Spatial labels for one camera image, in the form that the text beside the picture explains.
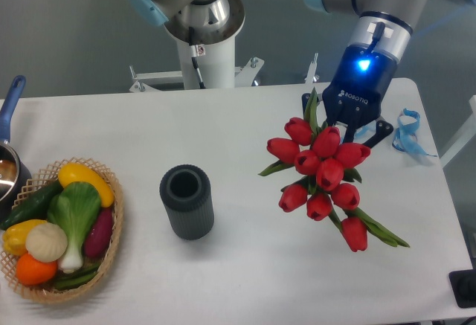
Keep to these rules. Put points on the orange fruit toy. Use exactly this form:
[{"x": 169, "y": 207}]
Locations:
[{"x": 31, "y": 272}]

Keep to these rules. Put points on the black device at edge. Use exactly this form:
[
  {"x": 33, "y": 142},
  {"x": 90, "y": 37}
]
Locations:
[{"x": 463, "y": 287}]

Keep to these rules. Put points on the white garlic bun toy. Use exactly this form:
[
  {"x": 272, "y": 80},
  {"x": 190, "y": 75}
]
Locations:
[{"x": 46, "y": 242}]

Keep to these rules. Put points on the blue handled saucepan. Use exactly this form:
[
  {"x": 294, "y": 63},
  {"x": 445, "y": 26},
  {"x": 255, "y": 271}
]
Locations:
[{"x": 14, "y": 174}]

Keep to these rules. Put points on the green bean pods toy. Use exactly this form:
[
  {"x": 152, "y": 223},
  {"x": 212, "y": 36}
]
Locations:
[{"x": 77, "y": 279}]

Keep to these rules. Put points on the yellow squash toy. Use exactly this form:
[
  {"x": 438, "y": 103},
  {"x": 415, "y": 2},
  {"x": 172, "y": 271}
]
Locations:
[{"x": 75, "y": 172}]

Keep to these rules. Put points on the woven wicker basket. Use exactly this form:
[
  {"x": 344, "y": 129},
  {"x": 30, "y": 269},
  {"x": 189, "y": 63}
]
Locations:
[{"x": 45, "y": 292}]

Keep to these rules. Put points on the dark grey ribbed vase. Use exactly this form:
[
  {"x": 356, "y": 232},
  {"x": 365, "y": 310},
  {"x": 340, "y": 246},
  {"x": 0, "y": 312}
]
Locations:
[{"x": 185, "y": 191}]

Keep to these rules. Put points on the white metal base frame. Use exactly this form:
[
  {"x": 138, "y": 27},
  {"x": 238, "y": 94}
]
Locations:
[{"x": 199, "y": 76}]

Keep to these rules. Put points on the purple sweet potato toy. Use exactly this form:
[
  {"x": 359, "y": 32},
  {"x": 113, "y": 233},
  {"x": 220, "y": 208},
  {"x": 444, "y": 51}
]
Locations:
[{"x": 99, "y": 237}]

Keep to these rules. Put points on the red tulip bouquet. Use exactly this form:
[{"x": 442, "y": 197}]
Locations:
[{"x": 328, "y": 176}]

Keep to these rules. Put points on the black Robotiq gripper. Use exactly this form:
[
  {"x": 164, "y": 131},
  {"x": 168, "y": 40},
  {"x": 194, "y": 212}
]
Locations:
[{"x": 355, "y": 95}]

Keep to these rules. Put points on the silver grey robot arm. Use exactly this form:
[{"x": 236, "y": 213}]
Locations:
[{"x": 384, "y": 26}]

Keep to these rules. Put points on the blue ribbon strip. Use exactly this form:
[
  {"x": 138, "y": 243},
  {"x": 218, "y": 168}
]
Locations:
[{"x": 405, "y": 136}]

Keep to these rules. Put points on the dark green cucumber toy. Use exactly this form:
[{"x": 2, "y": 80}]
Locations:
[{"x": 33, "y": 207}]

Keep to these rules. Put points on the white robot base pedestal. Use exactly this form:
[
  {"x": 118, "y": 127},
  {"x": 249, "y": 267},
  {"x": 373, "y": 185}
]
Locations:
[{"x": 207, "y": 31}]

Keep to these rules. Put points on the yellow bell pepper toy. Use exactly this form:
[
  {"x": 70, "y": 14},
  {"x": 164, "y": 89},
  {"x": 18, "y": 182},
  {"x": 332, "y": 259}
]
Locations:
[{"x": 14, "y": 238}]

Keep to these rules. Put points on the green bok choy toy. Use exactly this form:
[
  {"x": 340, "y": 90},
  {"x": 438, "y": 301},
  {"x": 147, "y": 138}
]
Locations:
[{"x": 74, "y": 210}]

